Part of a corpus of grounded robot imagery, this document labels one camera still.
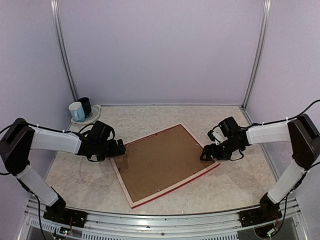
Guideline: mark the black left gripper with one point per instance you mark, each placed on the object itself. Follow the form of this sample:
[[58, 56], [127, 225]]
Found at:
[[115, 152]]

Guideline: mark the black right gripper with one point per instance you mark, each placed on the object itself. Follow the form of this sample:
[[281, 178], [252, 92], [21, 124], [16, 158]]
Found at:
[[207, 149]]

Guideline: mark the brown cardboard backing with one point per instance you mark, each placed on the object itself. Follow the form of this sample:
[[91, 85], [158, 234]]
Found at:
[[162, 160]]

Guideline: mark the red wooden picture frame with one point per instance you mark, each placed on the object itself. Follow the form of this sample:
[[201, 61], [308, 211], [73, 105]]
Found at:
[[175, 190]]

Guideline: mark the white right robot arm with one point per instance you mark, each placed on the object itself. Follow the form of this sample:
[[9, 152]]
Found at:
[[299, 151]]

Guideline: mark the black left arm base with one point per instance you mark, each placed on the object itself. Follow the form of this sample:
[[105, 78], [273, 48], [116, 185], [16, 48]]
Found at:
[[70, 217]]

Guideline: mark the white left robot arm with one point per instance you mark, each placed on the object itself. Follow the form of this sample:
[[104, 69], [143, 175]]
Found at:
[[22, 140]]

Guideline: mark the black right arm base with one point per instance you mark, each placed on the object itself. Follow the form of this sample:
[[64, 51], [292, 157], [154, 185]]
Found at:
[[266, 212]]

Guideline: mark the white round plate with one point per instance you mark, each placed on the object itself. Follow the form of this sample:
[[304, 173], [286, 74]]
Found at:
[[92, 117]]

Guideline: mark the light blue mug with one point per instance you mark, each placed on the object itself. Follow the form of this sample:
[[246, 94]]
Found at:
[[77, 112]]

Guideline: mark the dark green mug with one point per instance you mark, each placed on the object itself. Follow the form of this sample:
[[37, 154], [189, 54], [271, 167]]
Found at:
[[86, 105]]

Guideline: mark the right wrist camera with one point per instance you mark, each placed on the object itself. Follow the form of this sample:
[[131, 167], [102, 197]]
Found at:
[[215, 137]]

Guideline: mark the aluminium front rail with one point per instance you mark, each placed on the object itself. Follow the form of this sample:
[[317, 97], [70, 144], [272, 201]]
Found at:
[[221, 225]]

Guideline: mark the left aluminium corner post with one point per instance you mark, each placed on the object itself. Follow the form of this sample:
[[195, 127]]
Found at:
[[54, 5]]

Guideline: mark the aluminium corner post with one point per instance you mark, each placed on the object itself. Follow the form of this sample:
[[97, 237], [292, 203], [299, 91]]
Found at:
[[258, 53], [54, 5]]

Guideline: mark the right aluminium corner post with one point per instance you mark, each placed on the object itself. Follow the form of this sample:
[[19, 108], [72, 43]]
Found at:
[[258, 53]]

